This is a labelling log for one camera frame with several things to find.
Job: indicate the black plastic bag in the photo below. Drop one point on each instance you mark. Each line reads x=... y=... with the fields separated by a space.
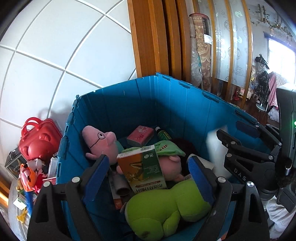
x=262 y=85

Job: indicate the person's white trousers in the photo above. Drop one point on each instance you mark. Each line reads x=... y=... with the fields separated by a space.
x=284 y=222

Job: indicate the red white plush toy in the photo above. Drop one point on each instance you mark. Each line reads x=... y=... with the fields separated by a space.
x=40 y=183

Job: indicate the small clear box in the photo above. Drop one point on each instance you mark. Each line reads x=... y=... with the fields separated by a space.
x=52 y=166

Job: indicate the orange green box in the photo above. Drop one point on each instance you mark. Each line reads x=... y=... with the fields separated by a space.
x=143 y=171

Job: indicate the wooden door frame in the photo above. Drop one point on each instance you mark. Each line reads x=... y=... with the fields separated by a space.
x=148 y=46

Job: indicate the window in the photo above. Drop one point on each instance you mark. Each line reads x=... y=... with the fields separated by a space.
x=282 y=55

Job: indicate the black gift box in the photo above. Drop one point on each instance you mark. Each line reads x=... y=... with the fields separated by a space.
x=13 y=162

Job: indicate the cardboard tube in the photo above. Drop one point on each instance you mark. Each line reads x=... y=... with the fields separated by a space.
x=122 y=187

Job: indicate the blue plastic crate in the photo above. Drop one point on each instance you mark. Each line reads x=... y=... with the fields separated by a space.
x=161 y=104

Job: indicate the frosted glass door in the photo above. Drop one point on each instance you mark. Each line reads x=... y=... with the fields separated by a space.
x=231 y=46

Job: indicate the pink hanging cloth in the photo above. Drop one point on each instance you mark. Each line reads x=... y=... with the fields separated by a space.
x=272 y=90

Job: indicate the pink tissue pack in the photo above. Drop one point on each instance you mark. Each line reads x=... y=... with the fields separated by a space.
x=140 y=136

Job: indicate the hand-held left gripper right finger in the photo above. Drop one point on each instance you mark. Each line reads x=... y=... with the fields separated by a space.
x=198 y=178

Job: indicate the green plush toy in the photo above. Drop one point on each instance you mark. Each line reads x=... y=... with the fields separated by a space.
x=161 y=208

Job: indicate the green bottle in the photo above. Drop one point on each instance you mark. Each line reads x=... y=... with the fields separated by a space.
x=164 y=134

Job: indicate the hanging vine decoration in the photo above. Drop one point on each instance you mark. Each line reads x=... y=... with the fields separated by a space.
x=272 y=18

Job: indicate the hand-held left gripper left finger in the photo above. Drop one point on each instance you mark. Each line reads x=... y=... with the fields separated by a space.
x=97 y=176

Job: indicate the red toy suitcase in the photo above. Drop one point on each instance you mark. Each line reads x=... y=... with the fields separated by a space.
x=39 y=143

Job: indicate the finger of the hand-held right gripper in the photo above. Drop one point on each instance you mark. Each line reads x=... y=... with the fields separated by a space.
x=249 y=169
x=248 y=129

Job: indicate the pig plush blue body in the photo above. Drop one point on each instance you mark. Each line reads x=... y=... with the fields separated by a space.
x=171 y=165

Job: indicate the white card green sticker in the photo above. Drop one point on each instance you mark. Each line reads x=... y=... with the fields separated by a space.
x=19 y=201

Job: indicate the rolled patterned rug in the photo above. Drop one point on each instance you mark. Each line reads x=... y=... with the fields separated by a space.
x=203 y=58

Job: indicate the blue feather toy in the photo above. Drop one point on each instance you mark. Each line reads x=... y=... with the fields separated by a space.
x=29 y=201

